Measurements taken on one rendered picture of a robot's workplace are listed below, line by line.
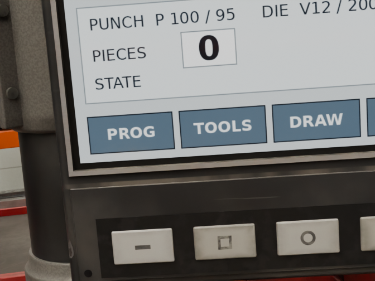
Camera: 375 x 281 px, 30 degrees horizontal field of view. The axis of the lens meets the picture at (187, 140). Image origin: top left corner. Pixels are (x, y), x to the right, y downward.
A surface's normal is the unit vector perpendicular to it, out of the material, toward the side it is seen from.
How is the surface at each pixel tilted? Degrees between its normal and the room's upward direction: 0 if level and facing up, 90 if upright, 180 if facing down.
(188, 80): 90
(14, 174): 90
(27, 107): 90
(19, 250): 0
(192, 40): 90
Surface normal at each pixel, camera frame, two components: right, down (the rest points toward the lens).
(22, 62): -0.48, 0.18
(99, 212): -0.04, 0.18
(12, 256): -0.07, -0.98
